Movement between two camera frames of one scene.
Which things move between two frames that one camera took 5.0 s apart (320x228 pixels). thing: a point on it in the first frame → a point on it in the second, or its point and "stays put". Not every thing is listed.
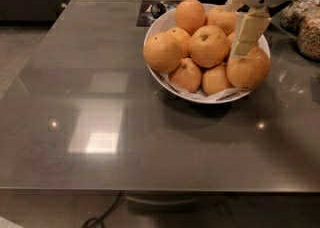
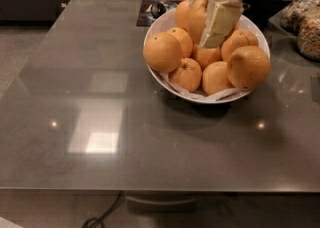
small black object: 152,9 stays put
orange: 162,52 stays put
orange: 187,76 stays put
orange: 208,46 → 197,16
